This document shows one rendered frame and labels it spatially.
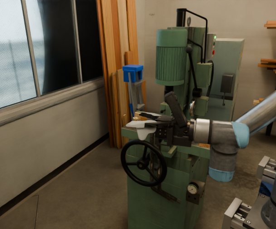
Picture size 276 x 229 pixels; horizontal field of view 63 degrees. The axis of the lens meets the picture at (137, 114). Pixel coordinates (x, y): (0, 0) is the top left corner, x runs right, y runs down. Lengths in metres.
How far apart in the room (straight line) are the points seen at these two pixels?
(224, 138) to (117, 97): 2.23
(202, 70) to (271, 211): 0.88
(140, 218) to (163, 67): 1.11
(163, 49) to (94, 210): 1.52
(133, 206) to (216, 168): 1.12
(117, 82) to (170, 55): 1.55
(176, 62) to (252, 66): 2.46
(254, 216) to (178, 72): 0.79
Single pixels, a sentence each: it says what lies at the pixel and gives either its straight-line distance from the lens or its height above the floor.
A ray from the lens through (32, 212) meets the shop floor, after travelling 2.35.
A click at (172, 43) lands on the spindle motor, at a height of 1.43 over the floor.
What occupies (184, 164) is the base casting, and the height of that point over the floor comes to 0.76.
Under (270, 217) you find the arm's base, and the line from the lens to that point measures 1.05.
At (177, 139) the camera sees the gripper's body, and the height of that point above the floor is 1.19.
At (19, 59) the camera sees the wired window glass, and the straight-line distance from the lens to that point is 2.23.
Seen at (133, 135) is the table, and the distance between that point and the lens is 1.46.
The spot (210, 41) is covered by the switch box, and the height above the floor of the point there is 1.43.
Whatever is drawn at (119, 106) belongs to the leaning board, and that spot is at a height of 0.59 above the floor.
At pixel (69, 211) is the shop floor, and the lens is 2.25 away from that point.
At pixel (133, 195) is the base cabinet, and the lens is 1.72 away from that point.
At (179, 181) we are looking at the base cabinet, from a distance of 1.47.
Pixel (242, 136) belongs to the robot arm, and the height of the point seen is 1.23.
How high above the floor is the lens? 1.51
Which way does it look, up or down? 21 degrees down
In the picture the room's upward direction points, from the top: straight up
